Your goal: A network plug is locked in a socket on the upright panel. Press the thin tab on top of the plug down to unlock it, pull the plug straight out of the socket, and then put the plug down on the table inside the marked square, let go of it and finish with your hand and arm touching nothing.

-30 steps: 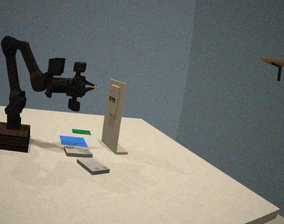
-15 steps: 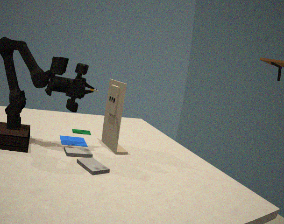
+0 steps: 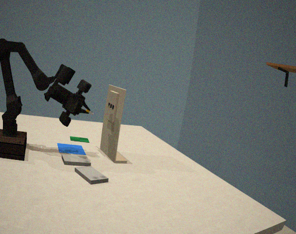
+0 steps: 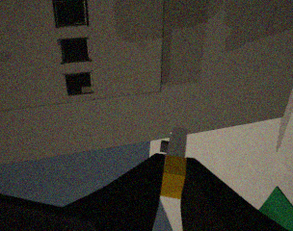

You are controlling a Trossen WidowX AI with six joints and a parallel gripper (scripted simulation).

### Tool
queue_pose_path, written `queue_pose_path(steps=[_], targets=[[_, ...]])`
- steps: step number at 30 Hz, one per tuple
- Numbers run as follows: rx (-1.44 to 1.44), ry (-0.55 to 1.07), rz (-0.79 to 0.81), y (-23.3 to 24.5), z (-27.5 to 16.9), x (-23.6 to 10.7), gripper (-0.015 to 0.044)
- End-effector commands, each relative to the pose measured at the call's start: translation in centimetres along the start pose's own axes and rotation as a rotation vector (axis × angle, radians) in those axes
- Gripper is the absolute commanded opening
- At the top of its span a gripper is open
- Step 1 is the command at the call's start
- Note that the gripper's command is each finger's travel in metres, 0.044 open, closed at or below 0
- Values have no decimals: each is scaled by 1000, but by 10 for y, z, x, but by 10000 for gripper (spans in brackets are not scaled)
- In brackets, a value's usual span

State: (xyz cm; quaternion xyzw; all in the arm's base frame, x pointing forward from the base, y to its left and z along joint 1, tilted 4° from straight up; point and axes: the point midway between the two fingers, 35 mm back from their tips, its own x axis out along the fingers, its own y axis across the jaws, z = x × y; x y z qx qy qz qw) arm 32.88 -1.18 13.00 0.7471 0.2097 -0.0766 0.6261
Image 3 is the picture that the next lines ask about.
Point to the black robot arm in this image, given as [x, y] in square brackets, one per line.
[42, 82]

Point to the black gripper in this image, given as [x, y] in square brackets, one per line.
[83, 86]

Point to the blue square mat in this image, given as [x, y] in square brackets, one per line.
[71, 149]

